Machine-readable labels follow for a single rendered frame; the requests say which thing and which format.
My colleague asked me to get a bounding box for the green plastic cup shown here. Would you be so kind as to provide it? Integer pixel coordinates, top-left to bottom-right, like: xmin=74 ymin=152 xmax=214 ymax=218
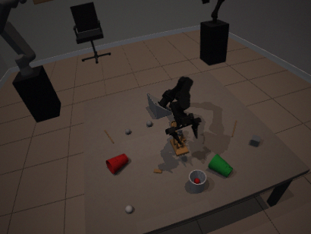
xmin=208 ymin=154 xmax=233 ymax=177

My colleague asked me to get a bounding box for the dark red cylinder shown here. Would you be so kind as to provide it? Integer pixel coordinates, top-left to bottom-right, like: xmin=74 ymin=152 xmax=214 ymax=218
xmin=106 ymin=154 xmax=128 ymax=174

